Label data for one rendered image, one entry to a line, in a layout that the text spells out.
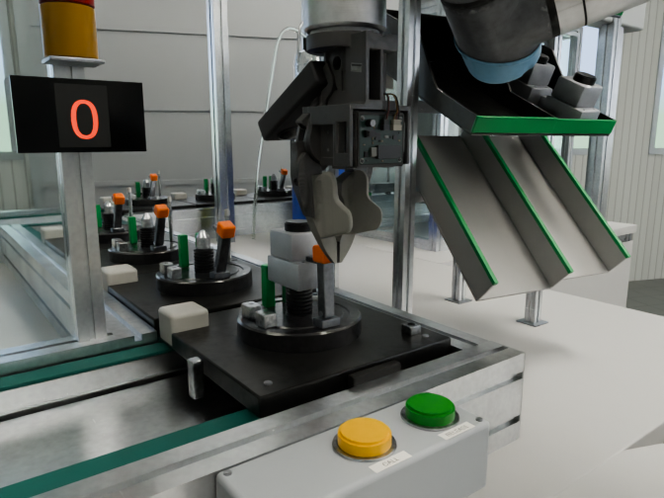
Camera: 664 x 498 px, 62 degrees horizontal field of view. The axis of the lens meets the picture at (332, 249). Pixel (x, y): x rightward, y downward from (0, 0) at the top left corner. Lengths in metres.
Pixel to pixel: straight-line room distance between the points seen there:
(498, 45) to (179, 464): 0.44
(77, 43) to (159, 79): 3.02
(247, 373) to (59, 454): 0.17
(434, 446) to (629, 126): 4.71
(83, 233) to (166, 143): 2.97
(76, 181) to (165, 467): 0.34
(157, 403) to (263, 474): 0.23
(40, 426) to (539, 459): 0.49
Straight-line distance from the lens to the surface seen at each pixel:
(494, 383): 0.62
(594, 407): 0.77
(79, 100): 0.61
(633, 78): 5.08
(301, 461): 0.42
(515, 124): 0.72
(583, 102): 0.86
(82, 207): 0.66
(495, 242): 0.78
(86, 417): 0.61
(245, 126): 3.64
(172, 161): 3.62
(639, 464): 0.68
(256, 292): 0.79
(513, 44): 0.56
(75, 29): 0.62
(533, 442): 0.67
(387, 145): 0.50
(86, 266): 0.67
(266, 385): 0.50
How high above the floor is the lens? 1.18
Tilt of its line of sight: 11 degrees down
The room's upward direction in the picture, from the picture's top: straight up
